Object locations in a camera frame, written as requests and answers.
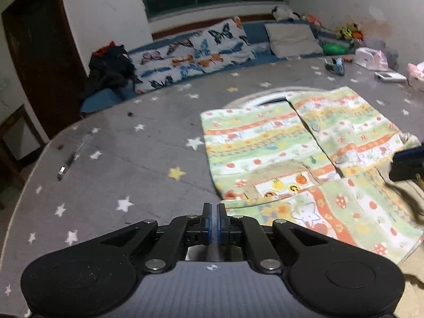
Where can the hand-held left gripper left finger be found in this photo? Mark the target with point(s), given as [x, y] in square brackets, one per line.
[208, 225]

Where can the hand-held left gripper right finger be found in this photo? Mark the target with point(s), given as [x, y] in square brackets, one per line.
[220, 225]

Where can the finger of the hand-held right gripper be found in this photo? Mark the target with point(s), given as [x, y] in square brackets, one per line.
[408, 164]

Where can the striped cartoon print child's garment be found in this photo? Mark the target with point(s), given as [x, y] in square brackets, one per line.
[265, 145]

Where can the pile of dark clothes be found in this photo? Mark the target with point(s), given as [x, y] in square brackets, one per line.
[109, 69]

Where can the white remote control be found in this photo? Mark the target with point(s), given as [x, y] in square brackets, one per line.
[391, 77]

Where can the pink and white tissue pack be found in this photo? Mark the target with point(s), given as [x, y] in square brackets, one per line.
[416, 74]

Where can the grey star print table cover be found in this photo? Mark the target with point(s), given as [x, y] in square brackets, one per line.
[132, 172]

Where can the small orange toy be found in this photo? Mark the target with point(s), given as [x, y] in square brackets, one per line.
[347, 59]

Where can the green plastic toy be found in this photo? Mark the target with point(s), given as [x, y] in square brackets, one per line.
[334, 48]

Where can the yellow green toy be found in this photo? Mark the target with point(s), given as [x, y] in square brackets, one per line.
[347, 32]

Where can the clear ballpoint pen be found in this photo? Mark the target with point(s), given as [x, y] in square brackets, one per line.
[74, 154]

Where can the grey pillow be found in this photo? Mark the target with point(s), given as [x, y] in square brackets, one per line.
[293, 39]

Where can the butterfly print pillow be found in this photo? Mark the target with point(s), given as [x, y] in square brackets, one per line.
[192, 56]

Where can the pink and orange plush toy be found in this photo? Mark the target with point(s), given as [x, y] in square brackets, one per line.
[311, 20]

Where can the black and white plush toy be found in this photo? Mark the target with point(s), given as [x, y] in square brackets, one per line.
[284, 13]

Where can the blue sofa bench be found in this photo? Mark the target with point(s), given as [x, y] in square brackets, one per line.
[255, 31]

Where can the wooden chair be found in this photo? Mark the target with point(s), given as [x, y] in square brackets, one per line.
[16, 139]

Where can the dark brown door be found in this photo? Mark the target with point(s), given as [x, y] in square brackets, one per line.
[36, 49]

